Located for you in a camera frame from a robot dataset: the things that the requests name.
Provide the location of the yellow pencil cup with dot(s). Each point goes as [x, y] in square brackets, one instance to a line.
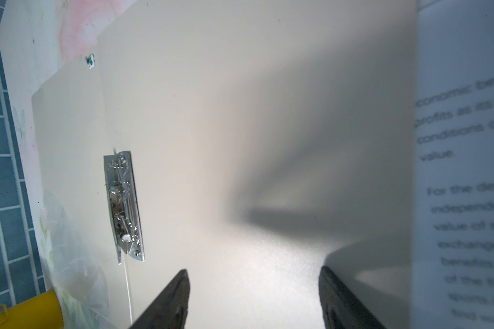
[38, 312]

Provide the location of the metal folder clip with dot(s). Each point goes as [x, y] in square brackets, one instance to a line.
[123, 206]

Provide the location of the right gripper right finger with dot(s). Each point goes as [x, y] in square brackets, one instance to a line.
[341, 309]

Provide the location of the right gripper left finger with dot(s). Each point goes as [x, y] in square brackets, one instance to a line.
[170, 308]

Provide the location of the printed text sheet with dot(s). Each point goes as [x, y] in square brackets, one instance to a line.
[453, 252]

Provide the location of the beige paper folder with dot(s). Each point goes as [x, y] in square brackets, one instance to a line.
[268, 139]

